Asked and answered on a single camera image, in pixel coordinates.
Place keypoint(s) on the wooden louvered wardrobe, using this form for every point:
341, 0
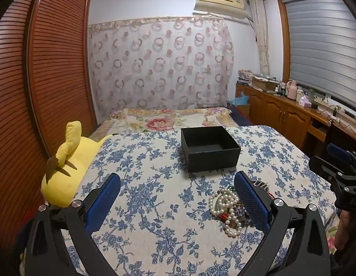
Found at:
51, 63

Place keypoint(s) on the flat cardboard tray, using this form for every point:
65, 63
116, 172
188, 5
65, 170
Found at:
262, 83

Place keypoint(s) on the pink tissue box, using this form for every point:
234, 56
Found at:
305, 102

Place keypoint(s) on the white bottle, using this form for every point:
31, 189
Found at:
299, 94

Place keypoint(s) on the brown cardboard box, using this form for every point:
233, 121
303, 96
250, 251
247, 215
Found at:
244, 110

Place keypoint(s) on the wooden cabinet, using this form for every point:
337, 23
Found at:
281, 110

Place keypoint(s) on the tangle of mixed jewelry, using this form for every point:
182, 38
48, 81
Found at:
261, 187

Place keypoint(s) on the black box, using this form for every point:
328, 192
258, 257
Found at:
209, 149

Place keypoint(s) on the dark chair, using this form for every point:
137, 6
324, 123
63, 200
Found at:
343, 133

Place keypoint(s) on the cream air conditioner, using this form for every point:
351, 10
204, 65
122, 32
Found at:
218, 4

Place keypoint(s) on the cream floral window curtain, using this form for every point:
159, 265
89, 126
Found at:
259, 34

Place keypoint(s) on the person's right hand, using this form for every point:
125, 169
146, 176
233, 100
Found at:
344, 230

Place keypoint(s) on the pink floral bedspread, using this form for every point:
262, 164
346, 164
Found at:
155, 120

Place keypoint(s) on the dark blue bed sheet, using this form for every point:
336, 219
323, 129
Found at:
238, 115

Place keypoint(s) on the grey window blind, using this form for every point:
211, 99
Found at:
318, 43

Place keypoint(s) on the yellow plush toy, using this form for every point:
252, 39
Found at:
77, 155

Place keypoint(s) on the pink thermos jug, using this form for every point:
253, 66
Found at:
291, 90

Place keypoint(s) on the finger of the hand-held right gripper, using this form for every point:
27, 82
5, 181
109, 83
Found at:
340, 153
324, 166

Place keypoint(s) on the sheer circle-patterned curtain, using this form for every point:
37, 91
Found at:
160, 63

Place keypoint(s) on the wooden window frame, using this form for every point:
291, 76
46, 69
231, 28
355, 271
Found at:
284, 40

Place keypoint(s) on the blue floral cloth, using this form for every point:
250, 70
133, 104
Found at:
155, 178

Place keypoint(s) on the blue plastic bag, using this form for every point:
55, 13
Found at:
239, 100

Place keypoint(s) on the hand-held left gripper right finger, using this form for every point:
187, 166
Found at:
252, 201

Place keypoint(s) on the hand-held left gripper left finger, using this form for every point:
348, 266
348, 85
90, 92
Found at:
100, 204

